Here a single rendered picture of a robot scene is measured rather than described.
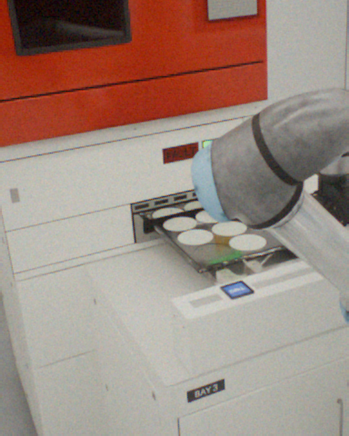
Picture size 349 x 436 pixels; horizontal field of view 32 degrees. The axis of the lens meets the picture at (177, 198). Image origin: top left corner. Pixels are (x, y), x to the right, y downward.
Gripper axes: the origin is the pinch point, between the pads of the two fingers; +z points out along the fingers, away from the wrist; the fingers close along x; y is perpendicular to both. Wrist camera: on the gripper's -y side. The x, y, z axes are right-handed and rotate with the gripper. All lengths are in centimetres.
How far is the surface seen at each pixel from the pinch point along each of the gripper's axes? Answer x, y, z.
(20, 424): 70, 101, 98
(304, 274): 9.2, -0.2, 2.0
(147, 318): 40.0, 21.7, 15.7
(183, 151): 12, 58, -13
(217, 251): 15.5, 31.0, 7.8
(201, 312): 36.3, -2.8, 1.8
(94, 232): 42, 59, 7
